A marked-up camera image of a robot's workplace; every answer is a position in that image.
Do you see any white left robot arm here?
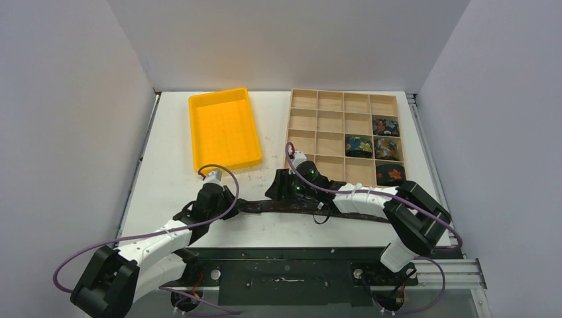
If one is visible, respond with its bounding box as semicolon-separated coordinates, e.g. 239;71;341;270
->
70;183;239;317

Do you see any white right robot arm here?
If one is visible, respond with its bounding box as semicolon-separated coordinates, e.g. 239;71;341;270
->
265;160;451;284

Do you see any yellow plastic tray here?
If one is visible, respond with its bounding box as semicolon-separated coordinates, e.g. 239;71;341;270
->
188;87;262;173

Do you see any blue yellow floral rolled tie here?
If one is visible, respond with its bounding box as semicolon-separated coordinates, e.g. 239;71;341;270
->
345;135;374;158

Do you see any wooden compartment organizer box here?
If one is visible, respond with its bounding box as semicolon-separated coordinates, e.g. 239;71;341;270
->
286;89;408;187

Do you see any black orange floral rolled tie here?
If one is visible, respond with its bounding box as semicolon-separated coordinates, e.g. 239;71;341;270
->
376;164;407;186

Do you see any navy red floral rolled tie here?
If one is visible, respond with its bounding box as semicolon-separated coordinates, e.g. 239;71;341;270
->
372;119;400;137

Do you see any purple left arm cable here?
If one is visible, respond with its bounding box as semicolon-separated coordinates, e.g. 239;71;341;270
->
52;164;243;317

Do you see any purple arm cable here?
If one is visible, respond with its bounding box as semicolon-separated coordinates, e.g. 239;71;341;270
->
52;164;243;317
284;141;464;317

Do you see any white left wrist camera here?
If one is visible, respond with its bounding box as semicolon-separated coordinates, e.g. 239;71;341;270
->
203;169;222;187

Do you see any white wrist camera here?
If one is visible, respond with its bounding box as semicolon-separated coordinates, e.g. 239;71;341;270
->
203;169;222;187
289;150;308;168

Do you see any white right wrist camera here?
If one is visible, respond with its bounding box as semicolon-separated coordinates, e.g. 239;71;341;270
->
289;150;308;168

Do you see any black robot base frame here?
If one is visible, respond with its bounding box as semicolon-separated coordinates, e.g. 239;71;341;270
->
92;245;488;308

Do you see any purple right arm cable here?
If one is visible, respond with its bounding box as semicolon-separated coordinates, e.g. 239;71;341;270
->
284;141;464;317

